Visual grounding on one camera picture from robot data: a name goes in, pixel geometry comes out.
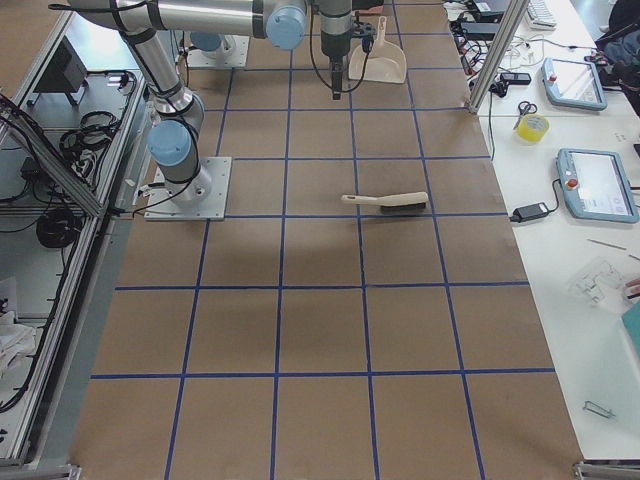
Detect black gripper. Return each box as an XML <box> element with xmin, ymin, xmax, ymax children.
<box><xmin>319</xmin><ymin>12</ymin><xmax>375</xmax><ymax>100</ymax></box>

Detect beige plastic dustpan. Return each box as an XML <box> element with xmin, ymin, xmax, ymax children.
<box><xmin>348</xmin><ymin>16</ymin><xmax>407</xmax><ymax>84</ymax></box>

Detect white hand brush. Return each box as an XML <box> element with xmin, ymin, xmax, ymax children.
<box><xmin>340</xmin><ymin>191</ymin><xmax>429</xmax><ymax>214</ymax></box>

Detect black scissors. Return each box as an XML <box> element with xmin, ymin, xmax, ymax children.
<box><xmin>513</xmin><ymin>100</ymin><xmax>538</xmax><ymax>130</ymax></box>

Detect yellow tape roll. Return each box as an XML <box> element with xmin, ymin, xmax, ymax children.
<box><xmin>515</xmin><ymin>113</ymin><xmax>550</xmax><ymax>143</ymax></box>

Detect upper teach pendant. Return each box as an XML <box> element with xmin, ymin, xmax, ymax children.
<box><xmin>541</xmin><ymin>58</ymin><xmax>608</xmax><ymax>111</ymax></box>

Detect teach pendant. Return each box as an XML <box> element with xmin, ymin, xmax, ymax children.
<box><xmin>541</xmin><ymin>58</ymin><xmax>608</xmax><ymax>111</ymax></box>
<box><xmin>556</xmin><ymin>148</ymin><xmax>639</xmax><ymax>224</ymax></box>

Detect black power brick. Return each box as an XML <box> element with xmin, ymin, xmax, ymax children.
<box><xmin>509</xmin><ymin>202</ymin><xmax>550</xmax><ymax>223</ymax></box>

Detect lower teach pendant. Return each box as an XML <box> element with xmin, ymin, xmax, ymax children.
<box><xmin>556</xmin><ymin>148</ymin><xmax>639</xmax><ymax>224</ymax></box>

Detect clear plastic package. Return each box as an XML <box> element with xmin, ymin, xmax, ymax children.
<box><xmin>567</xmin><ymin>257</ymin><xmax>634</xmax><ymax>314</ymax></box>

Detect teal box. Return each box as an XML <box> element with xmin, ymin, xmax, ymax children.
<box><xmin>622</xmin><ymin>303</ymin><xmax>640</xmax><ymax>353</ymax></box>

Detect white cloth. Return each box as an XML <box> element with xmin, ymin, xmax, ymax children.
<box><xmin>0</xmin><ymin>277</ymin><xmax>39</xmax><ymax>381</ymax></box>

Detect metal clip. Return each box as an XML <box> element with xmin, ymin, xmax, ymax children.
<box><xmin>583</xmin><ymin>400</ymin><xmax>616</xmax><ymax>419</ymax></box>

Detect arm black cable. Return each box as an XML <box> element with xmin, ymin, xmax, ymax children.
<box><xmin>307</xmin><ymin>0</ymin><xmax>374</xmax><ymax>94</ymax></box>

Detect aluminium frame post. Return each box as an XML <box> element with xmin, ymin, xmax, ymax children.
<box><xmin>468</xmin><ymin>0</ymin><xmax>528</xmax><ymax>114</ymax></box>

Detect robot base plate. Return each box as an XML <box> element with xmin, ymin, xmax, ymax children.
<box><xmin>144</xmin><ymin>157</ymin><xmax>232</xmax><ymax>221</ymax></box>

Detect coiled black cables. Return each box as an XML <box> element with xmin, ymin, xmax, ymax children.
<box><xmin>19</xmin><ymin>69</ymin><xmax>139</xmax><ymax>251</ymax></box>

